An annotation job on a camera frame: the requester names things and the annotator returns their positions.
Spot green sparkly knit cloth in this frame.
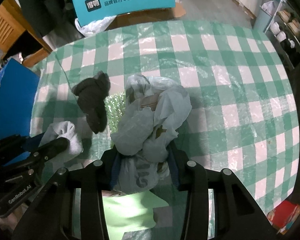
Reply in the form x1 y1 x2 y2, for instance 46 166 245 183
105 92 126 133

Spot light green cloth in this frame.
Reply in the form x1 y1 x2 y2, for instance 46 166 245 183
103 191 168 239

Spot black rolled sock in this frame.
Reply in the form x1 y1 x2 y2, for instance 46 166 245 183
72 71 110 134

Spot shoe rack with shoes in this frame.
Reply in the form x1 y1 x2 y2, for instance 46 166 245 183
253 0 300 70

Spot small grey white sock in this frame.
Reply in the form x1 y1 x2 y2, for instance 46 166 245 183
39 121 83 166

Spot wooden louvered cabinet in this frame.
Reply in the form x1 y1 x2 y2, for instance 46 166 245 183
0 0 52 68

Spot green checkered tablecloth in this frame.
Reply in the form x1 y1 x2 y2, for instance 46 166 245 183
31 21 300 213

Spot red box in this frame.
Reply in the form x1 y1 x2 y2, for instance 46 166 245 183
267 200 300 235

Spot dark hanging jackets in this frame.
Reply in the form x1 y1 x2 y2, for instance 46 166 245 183
18 0 76 37

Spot blue-edged cardboard box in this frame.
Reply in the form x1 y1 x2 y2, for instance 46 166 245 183
0 59 39 167

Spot brown cardboard box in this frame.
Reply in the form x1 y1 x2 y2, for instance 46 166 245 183
107 3 186 30

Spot white blue plastic bag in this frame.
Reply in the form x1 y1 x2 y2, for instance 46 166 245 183
110 75 192 194

